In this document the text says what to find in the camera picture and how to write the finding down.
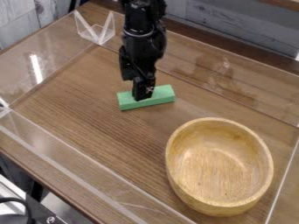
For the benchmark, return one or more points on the clear acrylic corner bracket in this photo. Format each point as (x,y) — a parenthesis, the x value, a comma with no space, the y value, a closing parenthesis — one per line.
(99,34)

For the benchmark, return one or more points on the black metal bracket with screw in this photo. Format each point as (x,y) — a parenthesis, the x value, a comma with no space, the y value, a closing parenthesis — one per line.
(46,217)

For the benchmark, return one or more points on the clear acrylic tray wall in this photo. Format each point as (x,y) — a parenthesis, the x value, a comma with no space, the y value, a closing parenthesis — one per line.
(99,155)

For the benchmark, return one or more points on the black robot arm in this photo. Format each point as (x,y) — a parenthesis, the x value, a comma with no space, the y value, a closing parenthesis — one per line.
(144,13)

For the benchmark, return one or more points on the light wooden bowl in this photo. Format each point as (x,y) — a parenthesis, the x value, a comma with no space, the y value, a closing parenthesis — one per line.
(220,166)

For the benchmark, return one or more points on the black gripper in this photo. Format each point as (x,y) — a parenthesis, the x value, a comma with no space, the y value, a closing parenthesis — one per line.
(142,49)

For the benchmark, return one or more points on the green rectangular block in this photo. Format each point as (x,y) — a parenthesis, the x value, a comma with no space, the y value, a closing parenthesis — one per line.
(164,95)

